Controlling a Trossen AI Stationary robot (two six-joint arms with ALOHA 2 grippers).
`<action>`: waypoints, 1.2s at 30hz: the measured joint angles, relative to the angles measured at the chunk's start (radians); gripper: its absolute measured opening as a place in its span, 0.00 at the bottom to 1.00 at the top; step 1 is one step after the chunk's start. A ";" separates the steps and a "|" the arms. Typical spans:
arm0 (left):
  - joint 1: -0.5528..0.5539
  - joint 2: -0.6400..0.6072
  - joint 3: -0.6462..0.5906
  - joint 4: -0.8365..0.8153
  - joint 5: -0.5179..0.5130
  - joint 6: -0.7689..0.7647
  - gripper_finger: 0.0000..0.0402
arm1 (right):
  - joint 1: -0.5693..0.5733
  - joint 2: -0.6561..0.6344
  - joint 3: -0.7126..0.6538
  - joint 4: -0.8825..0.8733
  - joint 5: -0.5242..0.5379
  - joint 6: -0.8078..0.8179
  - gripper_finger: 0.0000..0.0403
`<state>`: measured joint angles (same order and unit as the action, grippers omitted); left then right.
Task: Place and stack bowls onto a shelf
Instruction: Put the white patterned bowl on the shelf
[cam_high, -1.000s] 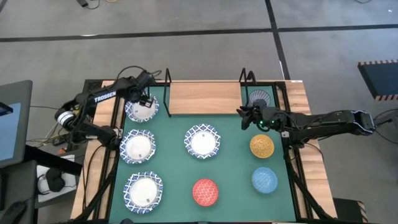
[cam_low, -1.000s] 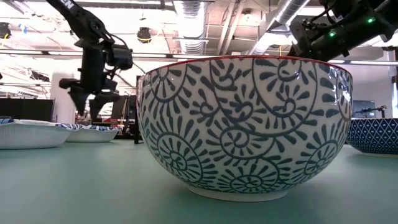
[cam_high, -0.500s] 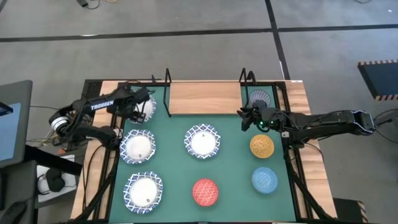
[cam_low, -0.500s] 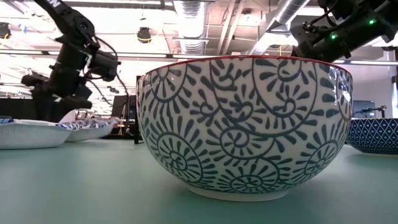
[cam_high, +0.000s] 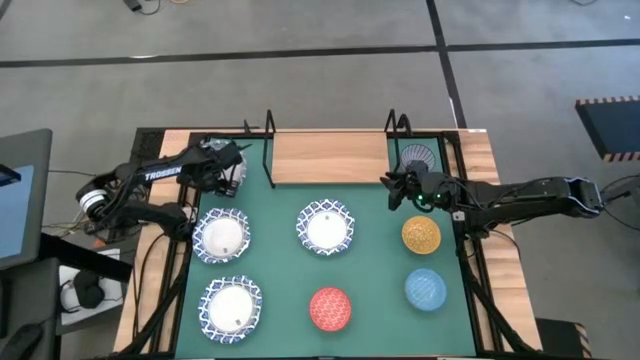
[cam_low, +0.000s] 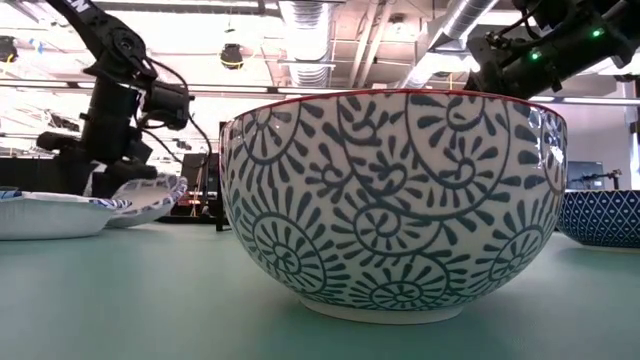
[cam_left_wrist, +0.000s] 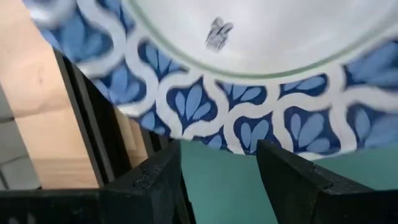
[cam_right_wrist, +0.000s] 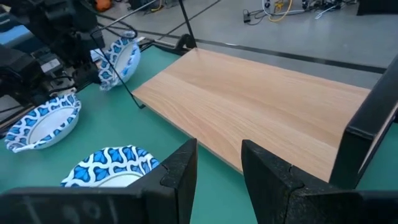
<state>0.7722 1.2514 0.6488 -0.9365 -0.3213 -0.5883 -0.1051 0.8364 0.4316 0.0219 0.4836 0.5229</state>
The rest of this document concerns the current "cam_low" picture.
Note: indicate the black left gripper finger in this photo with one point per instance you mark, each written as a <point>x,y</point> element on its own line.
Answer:
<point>75,172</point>
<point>119,187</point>

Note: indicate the blue rimmed paper plate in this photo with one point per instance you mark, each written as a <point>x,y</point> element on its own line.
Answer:
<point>50,217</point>
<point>150,200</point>

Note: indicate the bowl with red inside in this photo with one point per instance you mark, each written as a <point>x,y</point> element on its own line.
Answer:
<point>395,210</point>

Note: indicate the blue patterned bowl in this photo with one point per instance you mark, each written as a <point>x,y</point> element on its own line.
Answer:
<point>605,217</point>

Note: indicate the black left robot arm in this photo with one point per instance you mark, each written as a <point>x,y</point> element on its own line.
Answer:
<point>100,25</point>

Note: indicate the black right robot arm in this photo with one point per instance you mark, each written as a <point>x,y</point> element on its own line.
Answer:
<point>550,55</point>

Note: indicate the black equipment rack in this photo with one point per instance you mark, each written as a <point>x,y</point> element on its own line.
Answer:
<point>197,170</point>

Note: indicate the green table mat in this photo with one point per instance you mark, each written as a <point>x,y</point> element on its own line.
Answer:
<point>150,300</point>

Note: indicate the black ceiling dome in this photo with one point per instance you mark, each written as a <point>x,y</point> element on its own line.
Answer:
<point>231,56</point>

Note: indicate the dark background monitor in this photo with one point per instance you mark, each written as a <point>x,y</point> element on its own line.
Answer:
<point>582,175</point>

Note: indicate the black background stand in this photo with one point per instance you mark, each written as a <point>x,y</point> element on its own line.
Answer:
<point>616,180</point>

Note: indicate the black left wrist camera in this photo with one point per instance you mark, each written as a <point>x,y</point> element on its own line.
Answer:
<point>170,105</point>

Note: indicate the silver ceiling duct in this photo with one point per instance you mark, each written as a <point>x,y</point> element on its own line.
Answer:
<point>460,20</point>
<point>307,40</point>

